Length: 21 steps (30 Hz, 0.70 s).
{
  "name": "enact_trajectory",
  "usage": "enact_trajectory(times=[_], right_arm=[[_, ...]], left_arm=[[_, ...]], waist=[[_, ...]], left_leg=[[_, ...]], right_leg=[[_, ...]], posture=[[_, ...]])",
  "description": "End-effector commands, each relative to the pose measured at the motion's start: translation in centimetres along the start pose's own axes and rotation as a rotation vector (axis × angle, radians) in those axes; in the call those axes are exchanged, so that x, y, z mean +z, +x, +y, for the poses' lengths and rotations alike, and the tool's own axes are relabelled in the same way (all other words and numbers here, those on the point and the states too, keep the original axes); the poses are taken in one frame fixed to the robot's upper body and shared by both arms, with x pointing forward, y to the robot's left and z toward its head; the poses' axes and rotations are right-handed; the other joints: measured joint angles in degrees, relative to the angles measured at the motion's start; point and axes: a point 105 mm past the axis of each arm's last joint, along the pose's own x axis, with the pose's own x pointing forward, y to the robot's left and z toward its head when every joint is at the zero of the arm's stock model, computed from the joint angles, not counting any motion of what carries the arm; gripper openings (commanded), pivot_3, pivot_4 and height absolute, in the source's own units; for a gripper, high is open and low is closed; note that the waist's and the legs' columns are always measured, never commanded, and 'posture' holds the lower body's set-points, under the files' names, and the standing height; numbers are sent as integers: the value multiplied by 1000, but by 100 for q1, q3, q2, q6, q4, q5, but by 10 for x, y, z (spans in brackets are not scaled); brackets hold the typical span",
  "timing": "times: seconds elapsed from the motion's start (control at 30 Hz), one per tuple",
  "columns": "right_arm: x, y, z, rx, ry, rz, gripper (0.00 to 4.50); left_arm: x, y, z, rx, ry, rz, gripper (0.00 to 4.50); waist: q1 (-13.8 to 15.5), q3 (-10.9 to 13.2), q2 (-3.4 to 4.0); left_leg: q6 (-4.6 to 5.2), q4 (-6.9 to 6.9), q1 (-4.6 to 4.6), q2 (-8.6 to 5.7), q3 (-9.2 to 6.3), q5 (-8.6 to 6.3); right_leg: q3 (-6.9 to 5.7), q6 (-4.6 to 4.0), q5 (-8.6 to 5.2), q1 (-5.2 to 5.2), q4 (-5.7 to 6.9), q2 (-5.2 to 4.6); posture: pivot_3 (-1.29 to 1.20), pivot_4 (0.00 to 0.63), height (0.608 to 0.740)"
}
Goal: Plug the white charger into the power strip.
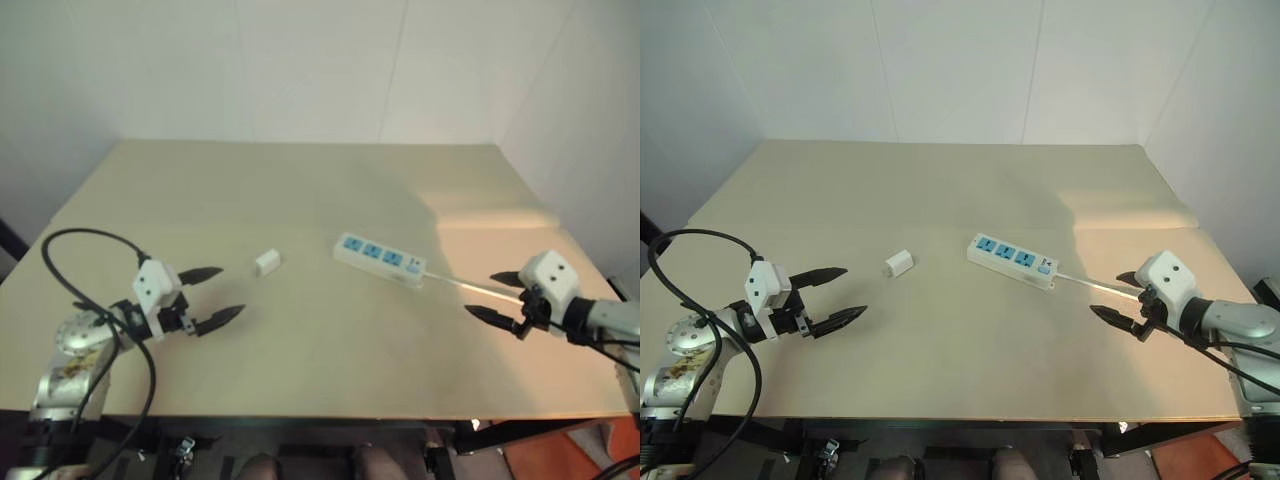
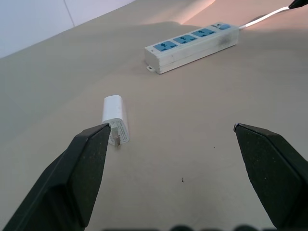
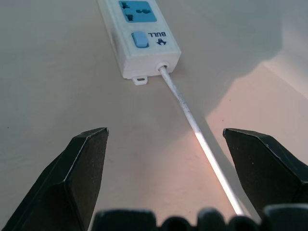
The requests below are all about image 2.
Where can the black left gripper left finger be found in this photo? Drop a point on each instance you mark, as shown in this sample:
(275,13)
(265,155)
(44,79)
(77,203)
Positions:
(65,178)

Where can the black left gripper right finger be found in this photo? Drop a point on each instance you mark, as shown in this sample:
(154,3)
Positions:
(272,173)

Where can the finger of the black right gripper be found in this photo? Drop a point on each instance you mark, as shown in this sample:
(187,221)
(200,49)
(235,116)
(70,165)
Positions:
(299,4)

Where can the white plug adapter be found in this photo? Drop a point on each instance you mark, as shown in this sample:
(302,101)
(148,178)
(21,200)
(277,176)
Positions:
(115,115)

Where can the white power strip blue sockets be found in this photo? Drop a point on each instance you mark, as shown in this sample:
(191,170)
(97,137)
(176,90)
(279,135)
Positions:
(192,47)

